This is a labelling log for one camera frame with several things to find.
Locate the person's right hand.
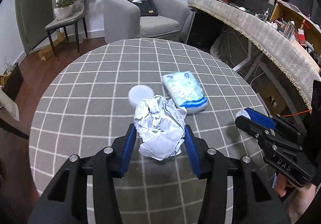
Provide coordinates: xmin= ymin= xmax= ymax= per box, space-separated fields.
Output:
xmin=274 ymin=173 xmax=316 ymax=223

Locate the blue tissue pack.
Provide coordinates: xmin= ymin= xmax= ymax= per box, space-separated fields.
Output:
xmin=162 ymin=71 xmax=208 ymax=114

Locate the white round lid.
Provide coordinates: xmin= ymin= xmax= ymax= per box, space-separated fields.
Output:
xmin=128 ymin=85 xmax=154 ymax=107

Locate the wooden desk organiser shelf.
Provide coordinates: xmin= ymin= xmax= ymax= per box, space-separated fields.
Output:
xmin=269 ymin=0 xmax=321 ymax=53

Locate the black handbag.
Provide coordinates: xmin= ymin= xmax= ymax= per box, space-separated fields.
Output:
xmin=127 ymin=0 xmax=158 ymax=17

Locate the flat cardboard box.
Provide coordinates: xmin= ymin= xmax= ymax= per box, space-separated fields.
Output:
xmin=38 ymin=32 xmax=67 ymax=61

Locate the grey door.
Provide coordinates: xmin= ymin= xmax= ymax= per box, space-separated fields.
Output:
xmin=15 ymin=0 xmax=54 ymax=54

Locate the long desk with fringed cloth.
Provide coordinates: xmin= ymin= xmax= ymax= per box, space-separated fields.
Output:
xmin=188 ymin=0 xmax=320 ymax=109

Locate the grey dining chair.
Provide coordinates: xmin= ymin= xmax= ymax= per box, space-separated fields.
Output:
xmin=45 ymin=0 xmax=88 ymax=53

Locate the grey tub armchair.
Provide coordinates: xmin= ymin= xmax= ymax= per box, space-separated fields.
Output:
xmin=103 ymin=0 xmax=190 ymax=43

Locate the black storage box on floor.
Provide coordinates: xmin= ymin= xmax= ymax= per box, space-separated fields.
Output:
xmin=1 ymin=63 xmax=23 ymax=101

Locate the potted green plant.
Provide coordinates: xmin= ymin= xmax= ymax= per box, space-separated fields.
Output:
xmin=54 ymin=0 xmax=80 ymax=20

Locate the grey checked round tablecloth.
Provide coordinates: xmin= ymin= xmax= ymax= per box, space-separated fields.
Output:
xmin=29 ymin=39 xmax=273 ymax=223

